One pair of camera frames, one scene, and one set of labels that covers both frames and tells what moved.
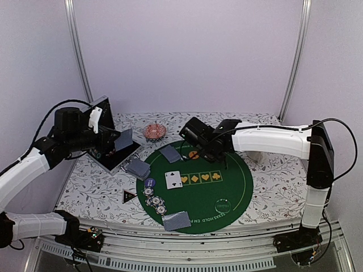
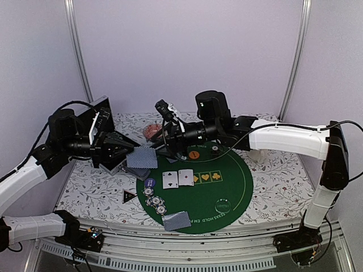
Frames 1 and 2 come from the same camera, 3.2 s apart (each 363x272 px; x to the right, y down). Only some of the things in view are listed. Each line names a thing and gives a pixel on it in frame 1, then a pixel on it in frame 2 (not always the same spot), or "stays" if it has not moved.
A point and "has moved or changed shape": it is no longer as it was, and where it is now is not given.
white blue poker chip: [156, 200] stays
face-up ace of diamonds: [124, 140] has moved or changed shape
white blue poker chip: [147, 191] stays
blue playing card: [176, 220] stays
